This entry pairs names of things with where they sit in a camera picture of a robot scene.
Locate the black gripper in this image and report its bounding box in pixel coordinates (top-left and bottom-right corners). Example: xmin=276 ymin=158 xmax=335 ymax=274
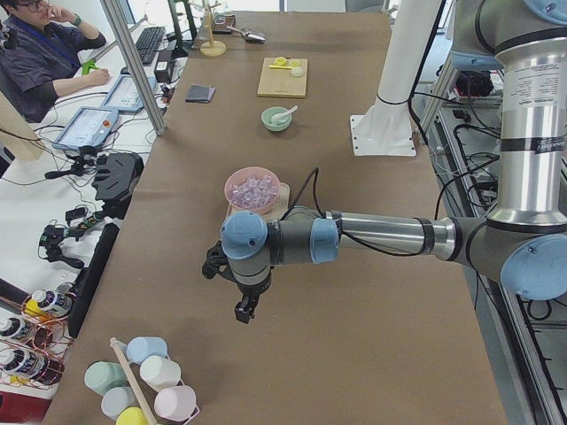
xmin=235 ymin=274 xmax=271 ymax=324

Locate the white ceramic spoon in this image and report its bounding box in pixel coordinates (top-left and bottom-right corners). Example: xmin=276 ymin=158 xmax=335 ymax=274
xmin=270 ymin=105 xmax=298 ymax=123

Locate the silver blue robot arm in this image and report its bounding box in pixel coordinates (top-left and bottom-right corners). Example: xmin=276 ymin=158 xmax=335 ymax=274
xmin=203 ymin=1 xmax=566 ymax=322

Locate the pink bowl of ice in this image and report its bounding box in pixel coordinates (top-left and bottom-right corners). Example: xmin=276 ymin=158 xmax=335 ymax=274
xmin=224 ymin=166 xmax=280 ymax=213

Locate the mint green bowl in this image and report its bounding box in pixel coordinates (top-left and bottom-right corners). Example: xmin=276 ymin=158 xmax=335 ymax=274
xmin=260 ymin=106 xmax=292 ymax=132

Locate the metal ice scoop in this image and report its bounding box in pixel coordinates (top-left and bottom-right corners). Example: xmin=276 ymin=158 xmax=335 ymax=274
xmin=228 ymin=26 xmax=267 ymax=43

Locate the beige plastic tray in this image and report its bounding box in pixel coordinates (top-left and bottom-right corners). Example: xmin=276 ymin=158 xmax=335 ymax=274
xmin=225 ymin=182 xmax=290 ymax=216

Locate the white cup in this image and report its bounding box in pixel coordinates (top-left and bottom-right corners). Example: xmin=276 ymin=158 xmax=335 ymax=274
xmin=139 ymin=355 xmax=181 ymax=391

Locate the light blue cup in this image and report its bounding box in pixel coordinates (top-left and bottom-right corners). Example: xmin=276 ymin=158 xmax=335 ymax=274
xmin=126 ymin=336 xmax=168 ymax=365

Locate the pink cup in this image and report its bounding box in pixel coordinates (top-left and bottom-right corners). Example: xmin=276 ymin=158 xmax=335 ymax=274
xmin=154 ymin=385 xmax=198 ymax=421

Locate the yellow cup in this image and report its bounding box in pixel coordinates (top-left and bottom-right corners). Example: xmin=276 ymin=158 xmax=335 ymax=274
xmin=115 ymin=406 xmax=149 ymax=425

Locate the mint green cup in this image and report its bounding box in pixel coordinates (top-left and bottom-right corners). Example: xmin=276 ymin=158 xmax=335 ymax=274
xmin=84 ymin=361 xmax=128 ymax=396

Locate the grey cup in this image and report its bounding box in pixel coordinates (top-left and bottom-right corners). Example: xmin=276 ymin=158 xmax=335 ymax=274
xmin=101 ymin=386 xmax=137 ymax=421

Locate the black controller stand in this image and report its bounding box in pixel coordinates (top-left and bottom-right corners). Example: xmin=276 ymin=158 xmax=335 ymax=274
xmin=91 ymin=152 xmax=144 ymax=220

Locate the grey folded cloth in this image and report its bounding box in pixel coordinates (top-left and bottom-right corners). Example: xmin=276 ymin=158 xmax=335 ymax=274
xmin=185 ymin=84 xmax=216 ymax=104

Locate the bamboo cutting board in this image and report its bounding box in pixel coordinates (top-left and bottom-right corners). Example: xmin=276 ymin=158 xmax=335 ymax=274
xmin=257 ymin=57 xmax=308 ymax=98

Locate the lower blue teach pendant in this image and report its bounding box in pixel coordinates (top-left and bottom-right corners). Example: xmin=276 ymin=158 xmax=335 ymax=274
xmin=52 ymin=106 xmax=119 ymax=151

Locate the blue teach pendant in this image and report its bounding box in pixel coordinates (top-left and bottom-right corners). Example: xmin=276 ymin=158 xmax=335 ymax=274
xmin=52 ymin=106 xmax=119 ymax=151
xmin=100 ymin=74 xmax=144 ymax=114

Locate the white round slice toy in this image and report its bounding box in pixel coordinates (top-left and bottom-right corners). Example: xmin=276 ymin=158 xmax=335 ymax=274
xmin=291 ymin=66 xmax=304 ymax=78

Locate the upper blue teach pendant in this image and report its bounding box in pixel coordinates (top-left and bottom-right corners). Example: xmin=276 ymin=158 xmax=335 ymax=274
xmin=100 ymin=74 xmax=144 ymax=114

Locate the wooden mug tree stand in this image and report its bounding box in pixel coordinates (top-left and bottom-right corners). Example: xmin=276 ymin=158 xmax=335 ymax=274
xmin=199 ymin=0 xmax=226 ymax=57

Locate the black keyboard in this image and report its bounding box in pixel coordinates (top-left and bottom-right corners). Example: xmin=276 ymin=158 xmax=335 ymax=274
xmin=135 ymin=27 xmax=165 ymax=66

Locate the seated person dark shirt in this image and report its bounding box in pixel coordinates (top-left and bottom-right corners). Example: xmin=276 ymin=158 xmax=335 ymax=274
xmin=1 ymin=1 xmax=110 ymax=123

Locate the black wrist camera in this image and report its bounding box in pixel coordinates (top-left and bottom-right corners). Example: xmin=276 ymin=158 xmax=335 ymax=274
xmin=201 ymin=241 xmax=233 ymax=281

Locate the wooden cup rack handle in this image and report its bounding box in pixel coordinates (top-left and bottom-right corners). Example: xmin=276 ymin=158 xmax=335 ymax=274
xmin=109 ymin=337 xmax=158 ymax=425

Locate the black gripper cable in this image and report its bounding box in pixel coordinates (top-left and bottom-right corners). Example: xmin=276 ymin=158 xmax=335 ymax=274
xmin=283 ymin=166 xmax=433 ymax=257

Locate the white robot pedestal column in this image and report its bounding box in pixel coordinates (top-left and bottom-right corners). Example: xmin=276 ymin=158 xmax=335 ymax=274
xmin=351 ymin=0 xmax=445 ymax=157

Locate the aluminium frame post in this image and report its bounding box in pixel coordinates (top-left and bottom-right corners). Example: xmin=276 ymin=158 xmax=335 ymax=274
xmin=100 ymin=0 xmax=166 ymax=135

